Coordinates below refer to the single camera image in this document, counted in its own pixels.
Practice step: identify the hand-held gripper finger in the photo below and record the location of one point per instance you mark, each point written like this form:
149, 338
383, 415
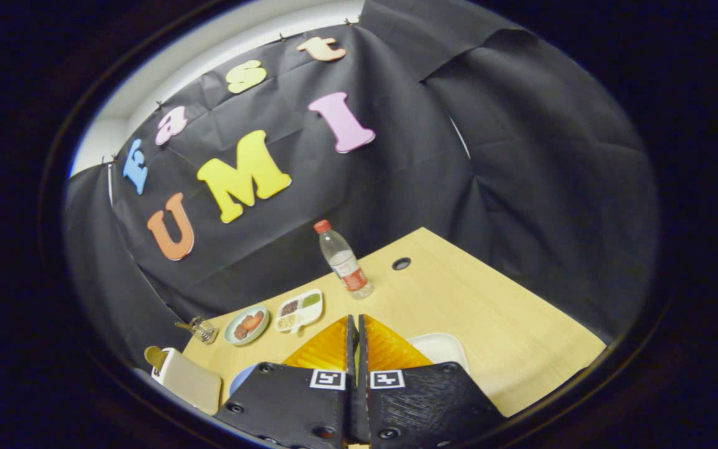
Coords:
352, 355
363, 355

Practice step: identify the white square dish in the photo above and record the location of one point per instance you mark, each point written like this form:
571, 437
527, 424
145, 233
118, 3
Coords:
440, 349

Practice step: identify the white divided condiment dish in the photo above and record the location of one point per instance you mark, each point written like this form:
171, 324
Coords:
300, 315

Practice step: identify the clear plastic water bottle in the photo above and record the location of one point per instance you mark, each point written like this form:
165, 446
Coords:
346, 265

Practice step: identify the white toaster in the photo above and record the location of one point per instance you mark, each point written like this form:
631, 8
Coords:
191, 380

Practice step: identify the pale green round plate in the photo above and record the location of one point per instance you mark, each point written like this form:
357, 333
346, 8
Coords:
230, 330

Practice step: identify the red tomato slice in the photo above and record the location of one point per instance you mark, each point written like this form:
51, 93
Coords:
253, 321

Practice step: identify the blue round plate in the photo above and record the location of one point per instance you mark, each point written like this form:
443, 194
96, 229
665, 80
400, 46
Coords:
240, 377

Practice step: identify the brown bread slice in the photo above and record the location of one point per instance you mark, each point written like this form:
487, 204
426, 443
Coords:
154, 357

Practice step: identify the brown meat patty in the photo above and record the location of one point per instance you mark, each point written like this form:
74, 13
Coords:
240, 333

